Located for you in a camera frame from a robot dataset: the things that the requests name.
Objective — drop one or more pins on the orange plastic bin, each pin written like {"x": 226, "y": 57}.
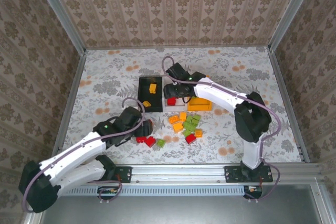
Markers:
{"x": 199, "y": 106}

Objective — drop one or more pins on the aluminium upright frame post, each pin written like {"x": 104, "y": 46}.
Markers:
{"x": 59, "y": 11}
{"x": 292, "y": 11}

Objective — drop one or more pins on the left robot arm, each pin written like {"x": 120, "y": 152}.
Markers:
{"x": 73, "y": 153}

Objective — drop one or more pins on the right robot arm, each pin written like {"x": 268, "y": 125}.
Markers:
{"x": 218, "y": 93}

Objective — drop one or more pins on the aluminium side frame rail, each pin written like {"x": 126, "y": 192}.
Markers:
{"x": 76, "y": 82}
{"x": 279, "y": 82}

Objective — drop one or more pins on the orange lego brick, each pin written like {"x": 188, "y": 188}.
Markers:
{"x": 198, "y": 132}
{"x": 173, "y": 119}
{"x": 182, "y": 116}
{"x": 152, "y": 88}
{"x": 146, "y": 104}
{"x": 177, "y": 127}

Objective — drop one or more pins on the white plastic bin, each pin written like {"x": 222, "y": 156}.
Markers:
{"x": 174, "y": 108}

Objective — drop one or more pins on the grey metal sheet panel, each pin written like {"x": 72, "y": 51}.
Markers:
{"x": 170, "y": 211}

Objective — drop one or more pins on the red lego brick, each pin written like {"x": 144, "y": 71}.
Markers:
{"x": 150, "y": 141}
{"x": 190, "y": 138}
{"x": 172, "y": 101}
{"x": 141, "y": 139}

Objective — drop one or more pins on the green lego brick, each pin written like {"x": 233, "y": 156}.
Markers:
{"x": 187, "y": 132}
{"x": 189, "y": 118}
{"x": 187, "y": 126}
{"x": 197, "y": 117}
{"x": 161, "y": 143}
{"x": 194, "y": 122}

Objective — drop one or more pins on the black plastic bin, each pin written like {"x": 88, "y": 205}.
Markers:
{"x": 157, "y": 103}

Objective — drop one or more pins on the long aluminium base rail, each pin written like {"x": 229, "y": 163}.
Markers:
{"x": 178, "y": 172}

